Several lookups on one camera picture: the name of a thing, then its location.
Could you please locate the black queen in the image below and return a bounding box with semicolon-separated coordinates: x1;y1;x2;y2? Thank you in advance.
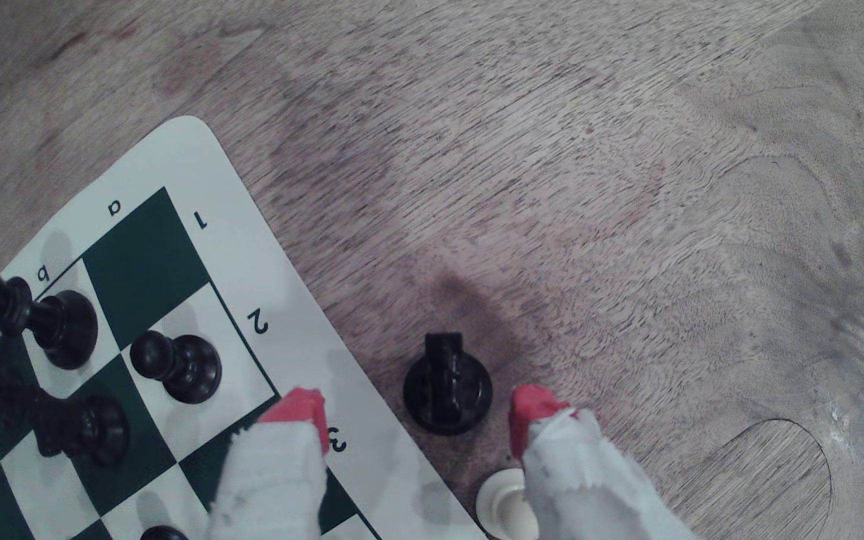
0;261;99;370

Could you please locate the white pawn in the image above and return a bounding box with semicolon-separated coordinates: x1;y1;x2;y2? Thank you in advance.
475;468;542;540

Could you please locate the black knight chess piece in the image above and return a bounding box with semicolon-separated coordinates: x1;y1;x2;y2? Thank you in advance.
402;332;494;437
27;391;131;468

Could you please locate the green and cream chess mat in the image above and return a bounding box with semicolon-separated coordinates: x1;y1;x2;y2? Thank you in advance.
0;114;489;540

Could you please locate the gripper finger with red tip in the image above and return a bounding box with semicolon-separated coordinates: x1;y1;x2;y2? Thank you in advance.
207;387;330;540
508;384;697;540

